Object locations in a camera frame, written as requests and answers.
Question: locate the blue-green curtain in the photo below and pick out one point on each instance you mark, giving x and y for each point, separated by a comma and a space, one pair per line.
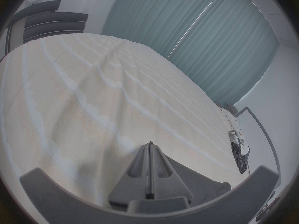
151, 15
224, 48

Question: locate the white printed pillow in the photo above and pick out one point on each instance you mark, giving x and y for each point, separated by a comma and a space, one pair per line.
233, 122

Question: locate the black T-shirt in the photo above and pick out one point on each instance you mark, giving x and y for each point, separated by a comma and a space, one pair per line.
200, 185

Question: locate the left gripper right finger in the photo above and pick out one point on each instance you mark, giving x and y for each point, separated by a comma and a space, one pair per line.
168, 181

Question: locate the grey bedside table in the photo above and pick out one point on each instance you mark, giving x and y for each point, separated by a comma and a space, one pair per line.
230, 107

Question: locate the pile of clothes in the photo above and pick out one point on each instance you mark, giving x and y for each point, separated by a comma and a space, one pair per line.
243, 143

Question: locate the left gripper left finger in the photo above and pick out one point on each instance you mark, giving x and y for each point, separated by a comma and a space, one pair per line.
133, 181

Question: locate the black dressing table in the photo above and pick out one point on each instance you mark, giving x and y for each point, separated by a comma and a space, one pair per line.
39, 6

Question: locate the black shiny garment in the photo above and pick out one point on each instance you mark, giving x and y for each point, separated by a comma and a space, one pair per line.
239, 157

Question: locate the bed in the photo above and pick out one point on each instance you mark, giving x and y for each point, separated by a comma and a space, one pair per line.
93, 90

